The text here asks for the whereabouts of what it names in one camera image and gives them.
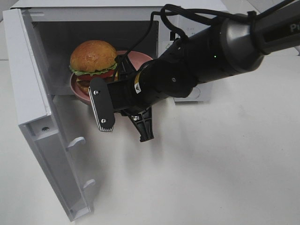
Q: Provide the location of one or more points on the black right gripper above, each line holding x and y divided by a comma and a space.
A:
137, 91

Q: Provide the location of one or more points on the pink round plate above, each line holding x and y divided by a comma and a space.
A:
136, 59

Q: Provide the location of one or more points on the burger with lettuce and tomato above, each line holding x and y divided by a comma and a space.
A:
93, 59

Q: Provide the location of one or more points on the round white door button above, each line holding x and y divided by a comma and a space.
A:
195, 93

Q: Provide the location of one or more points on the white microwave door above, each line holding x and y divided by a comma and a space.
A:
47, 117

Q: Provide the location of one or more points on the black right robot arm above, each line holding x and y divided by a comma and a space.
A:
212, 45

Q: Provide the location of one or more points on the white warning label sticker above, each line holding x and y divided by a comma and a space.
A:
164, 46

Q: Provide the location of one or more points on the white microwave oven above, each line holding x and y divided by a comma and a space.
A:
41, 35

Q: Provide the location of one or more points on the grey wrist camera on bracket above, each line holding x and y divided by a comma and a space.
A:
101, 104

